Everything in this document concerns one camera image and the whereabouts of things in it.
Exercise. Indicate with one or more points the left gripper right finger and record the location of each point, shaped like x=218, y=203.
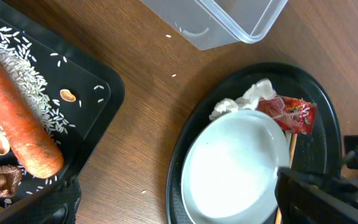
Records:
x=306, y=197

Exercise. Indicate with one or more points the rice and nuts pile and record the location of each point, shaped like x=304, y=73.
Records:
x=17, y=60

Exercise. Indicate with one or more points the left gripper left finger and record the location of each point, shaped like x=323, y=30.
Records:
x=56, y=203

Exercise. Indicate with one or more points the clear plastic bin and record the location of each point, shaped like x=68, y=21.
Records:
x=208, y=24

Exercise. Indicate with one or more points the black rectangular tray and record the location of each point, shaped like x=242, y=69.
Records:
x=99, y=90

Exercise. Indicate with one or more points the wooden chopstick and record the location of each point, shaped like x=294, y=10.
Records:
x=291, y=139

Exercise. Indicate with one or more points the white tissue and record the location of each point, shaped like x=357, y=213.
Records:
x=262, y=90

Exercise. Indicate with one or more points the red snack wrapper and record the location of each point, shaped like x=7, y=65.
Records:
x=291, y=114

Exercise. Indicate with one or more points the orange carrot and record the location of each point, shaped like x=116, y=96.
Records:
x=30, y=143

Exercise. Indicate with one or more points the grey plate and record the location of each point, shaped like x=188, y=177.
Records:
x=230, y=172

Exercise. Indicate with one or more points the round black tray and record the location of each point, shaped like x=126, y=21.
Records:
x=318, y=152

